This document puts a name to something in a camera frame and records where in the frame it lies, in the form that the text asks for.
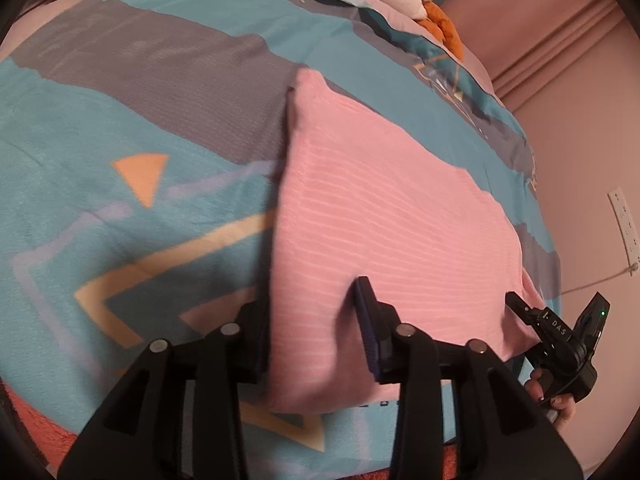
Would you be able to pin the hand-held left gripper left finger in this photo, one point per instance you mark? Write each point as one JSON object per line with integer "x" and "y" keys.
{"x": 250, "y": 335}

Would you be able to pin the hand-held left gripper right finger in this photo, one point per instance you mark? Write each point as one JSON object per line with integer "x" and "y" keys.
{"x": 367, "y": 330}

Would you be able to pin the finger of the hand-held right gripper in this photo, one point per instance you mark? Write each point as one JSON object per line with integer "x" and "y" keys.
{"x": 522, "y": 310}

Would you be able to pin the pink knit garment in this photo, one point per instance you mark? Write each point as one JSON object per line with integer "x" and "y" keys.
{"x": 380, "y": 210}

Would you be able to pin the person's right hand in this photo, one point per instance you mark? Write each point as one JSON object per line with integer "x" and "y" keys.
{"x": 562, "y": 407}

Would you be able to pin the white power strip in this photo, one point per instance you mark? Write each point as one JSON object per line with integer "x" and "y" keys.
{"x": 625, "y": 225}

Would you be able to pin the teal and grey patterned blanket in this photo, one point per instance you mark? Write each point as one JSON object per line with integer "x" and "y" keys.
{"x": 100, "y": 110}

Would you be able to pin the pink curtain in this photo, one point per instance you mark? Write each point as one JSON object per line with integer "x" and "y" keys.
{"x": 540, "y": 35}

